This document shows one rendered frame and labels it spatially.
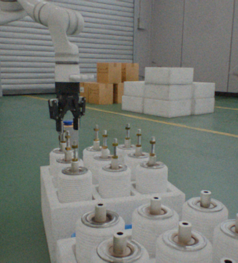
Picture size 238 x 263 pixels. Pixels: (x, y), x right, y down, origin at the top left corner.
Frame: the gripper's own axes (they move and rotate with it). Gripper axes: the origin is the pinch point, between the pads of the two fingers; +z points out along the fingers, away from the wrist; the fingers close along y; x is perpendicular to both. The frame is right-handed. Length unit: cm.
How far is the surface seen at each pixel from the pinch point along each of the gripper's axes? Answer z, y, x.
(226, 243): 11, 17, 57
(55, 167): 12.0, 5.1, -0.9
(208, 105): 27, -317, -84
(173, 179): 36, -71, 1
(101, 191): 16.9, 2.0, 15.2
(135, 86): 5, -265, -157
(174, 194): 17.7, -11.6, 31.5
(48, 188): 17.6, 8.6, -0.1
